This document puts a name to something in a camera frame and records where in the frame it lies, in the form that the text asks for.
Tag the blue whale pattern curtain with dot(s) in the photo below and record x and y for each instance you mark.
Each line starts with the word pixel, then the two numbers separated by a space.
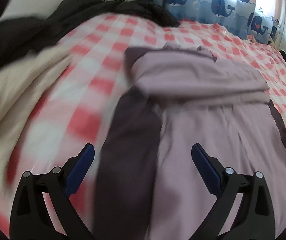
pixel 259 18

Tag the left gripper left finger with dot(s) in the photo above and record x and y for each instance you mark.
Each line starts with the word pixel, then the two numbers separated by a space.
pixel 30 218

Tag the lilac purple garment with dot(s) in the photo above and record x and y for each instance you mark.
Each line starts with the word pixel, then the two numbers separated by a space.
pixel 148 186

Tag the red white checkered bedsheet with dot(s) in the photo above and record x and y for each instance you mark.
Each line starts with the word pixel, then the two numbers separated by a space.
pixel 77 109

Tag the cream knitted garment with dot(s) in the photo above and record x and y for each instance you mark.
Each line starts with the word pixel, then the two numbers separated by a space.
pixel 22 83

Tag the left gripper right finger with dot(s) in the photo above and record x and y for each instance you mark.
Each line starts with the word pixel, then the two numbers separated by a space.
pixel 243 207

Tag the black garment pile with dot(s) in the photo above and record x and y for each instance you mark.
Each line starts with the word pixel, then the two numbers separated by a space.
pixel 18 36

